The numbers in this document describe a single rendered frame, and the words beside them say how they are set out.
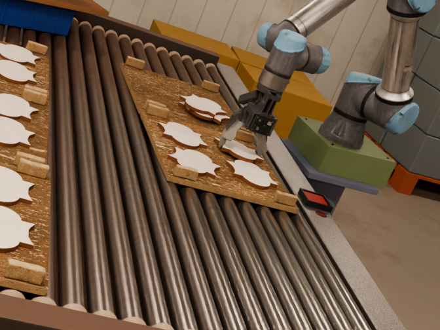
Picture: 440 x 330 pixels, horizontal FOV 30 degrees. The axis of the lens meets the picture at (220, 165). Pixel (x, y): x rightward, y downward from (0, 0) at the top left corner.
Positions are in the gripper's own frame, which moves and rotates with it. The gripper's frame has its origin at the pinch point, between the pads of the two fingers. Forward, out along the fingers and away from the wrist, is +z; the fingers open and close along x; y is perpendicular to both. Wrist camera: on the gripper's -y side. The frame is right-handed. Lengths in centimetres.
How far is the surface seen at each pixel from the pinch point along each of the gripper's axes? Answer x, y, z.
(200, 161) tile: -15.4, 16.1, -0.1
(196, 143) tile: -13.6, 4.1, 0.1
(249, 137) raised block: 6.8, -11.9, -0.5
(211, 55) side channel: 17, -100, 2
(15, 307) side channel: -63, 94, -1
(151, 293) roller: -38, 78, 2
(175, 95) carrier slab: -10.5, -36.6, 2.0
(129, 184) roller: -35.6, 34.2, 2.7
